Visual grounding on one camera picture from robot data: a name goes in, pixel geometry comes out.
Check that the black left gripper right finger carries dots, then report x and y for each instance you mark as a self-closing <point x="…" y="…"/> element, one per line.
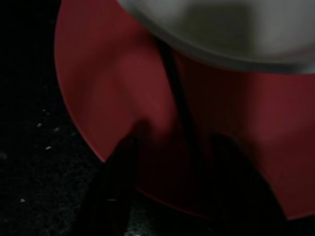
<point x="243" y="186"/>

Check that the white bowl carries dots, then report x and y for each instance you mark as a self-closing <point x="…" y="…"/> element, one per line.
<point x="233" y="32"/>

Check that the red plate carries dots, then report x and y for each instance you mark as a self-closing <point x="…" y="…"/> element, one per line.
<point x="118" y="81"/>

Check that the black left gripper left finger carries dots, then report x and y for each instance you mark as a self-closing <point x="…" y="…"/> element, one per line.
<point x="115" y="186"/>

